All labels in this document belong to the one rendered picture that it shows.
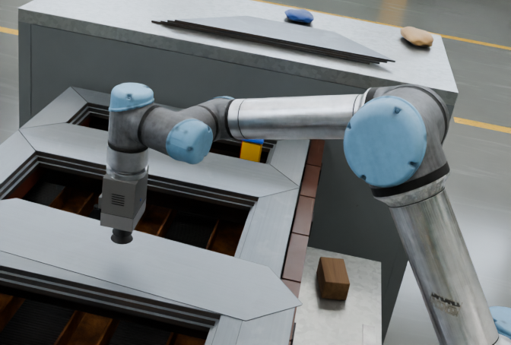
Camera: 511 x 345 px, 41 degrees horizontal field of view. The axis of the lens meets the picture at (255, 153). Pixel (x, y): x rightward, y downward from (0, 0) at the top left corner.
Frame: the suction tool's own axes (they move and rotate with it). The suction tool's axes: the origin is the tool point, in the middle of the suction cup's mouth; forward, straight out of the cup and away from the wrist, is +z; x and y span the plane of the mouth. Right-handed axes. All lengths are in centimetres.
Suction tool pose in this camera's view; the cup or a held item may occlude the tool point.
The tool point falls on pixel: (122, 238)
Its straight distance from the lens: 138.0
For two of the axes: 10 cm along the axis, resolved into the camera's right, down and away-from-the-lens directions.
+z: -1.4, 8.8, 4.4
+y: -1.5, 4.2, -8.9
